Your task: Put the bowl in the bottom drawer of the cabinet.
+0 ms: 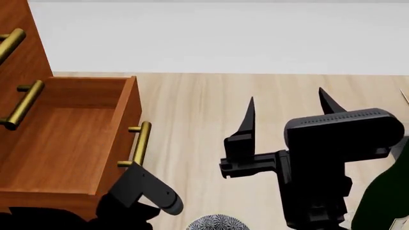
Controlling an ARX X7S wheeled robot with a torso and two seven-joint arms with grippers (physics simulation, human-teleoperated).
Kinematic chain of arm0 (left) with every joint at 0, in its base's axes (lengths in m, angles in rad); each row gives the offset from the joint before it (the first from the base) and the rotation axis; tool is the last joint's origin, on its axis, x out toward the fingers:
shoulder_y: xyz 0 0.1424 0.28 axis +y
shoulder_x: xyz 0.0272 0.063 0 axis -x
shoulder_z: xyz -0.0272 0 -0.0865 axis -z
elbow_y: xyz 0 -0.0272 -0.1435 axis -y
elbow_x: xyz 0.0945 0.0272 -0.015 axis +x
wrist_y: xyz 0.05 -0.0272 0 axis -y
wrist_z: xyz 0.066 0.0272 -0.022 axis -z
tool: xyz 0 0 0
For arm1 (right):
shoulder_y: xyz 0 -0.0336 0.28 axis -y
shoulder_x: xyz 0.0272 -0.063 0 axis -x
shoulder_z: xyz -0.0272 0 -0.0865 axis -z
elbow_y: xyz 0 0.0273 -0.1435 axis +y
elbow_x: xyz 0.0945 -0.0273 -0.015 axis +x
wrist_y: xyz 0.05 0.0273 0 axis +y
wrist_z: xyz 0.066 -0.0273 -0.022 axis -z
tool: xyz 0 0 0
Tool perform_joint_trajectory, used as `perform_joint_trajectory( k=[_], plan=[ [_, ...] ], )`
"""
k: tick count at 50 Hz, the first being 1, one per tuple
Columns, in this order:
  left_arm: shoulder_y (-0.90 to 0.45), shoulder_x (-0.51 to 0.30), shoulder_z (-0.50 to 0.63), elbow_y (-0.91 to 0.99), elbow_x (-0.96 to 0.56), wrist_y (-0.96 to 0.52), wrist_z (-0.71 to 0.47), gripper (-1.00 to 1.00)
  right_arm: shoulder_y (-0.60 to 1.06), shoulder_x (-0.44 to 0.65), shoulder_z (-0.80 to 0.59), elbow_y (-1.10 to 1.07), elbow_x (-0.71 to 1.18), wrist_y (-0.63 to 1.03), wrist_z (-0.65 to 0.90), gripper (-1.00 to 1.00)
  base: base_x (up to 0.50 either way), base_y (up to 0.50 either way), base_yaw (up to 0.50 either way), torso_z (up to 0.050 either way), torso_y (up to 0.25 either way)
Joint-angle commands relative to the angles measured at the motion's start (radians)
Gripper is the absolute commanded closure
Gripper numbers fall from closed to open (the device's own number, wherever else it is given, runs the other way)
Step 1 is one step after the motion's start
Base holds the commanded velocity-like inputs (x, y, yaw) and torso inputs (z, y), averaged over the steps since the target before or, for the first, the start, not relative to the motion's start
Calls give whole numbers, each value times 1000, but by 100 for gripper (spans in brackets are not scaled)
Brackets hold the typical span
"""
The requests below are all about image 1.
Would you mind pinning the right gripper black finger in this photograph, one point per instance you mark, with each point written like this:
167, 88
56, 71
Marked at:
329, 105
244, 141

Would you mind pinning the open wooden drawer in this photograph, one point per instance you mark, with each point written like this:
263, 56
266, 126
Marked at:
67, 134

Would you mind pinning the brown wooden cabinet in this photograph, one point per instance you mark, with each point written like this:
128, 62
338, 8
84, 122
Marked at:
22, 14

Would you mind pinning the dark green glass bottle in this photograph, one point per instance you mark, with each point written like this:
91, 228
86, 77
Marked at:
383, 194

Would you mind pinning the thin tan wooden stick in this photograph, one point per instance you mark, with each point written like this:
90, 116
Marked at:
404, 96

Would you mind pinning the black white patterned plate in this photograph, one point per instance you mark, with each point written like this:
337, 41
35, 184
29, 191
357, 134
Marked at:
215, 222

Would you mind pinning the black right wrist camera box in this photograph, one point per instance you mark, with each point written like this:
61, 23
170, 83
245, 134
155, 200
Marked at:
342, 131

